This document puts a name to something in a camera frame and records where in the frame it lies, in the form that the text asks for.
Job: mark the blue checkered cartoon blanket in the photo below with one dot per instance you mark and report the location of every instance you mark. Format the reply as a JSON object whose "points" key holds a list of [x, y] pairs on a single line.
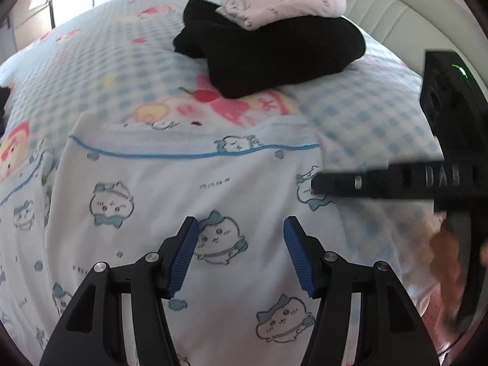
{"points": [[114, 64]]}

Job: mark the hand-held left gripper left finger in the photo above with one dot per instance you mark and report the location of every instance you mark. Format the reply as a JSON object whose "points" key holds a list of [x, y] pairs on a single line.
{"points": [[183, 259]]}

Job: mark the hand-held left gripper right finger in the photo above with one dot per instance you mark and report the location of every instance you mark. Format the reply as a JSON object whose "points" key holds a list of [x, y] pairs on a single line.
{"points": [[301, 263]]}

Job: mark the beige refrigerator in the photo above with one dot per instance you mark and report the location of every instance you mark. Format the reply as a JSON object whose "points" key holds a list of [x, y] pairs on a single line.
{"points": [[30, 7]]}

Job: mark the person's right hand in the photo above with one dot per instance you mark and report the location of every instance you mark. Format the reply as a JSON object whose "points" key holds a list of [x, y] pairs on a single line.
{"points": [[446, 259]]}

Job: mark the grey padded headboard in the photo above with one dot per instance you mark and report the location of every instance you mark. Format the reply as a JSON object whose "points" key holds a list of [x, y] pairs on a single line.
{"points": [[400, 15]]}

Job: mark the folded black garment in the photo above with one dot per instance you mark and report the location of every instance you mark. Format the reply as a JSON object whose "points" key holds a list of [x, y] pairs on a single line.
{"points": [[286, 57]]}

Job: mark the folded pink printed garment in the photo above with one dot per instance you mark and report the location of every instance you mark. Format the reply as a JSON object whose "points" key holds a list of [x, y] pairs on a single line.
{"points": [[289, 2]]}

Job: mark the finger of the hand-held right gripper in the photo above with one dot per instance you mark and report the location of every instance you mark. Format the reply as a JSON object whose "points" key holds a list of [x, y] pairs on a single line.
{"points": [[362, 183]]}

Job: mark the cartoon print pajama pants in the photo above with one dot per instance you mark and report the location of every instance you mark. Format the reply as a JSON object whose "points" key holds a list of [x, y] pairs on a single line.
{"points": [[152, 190]]}

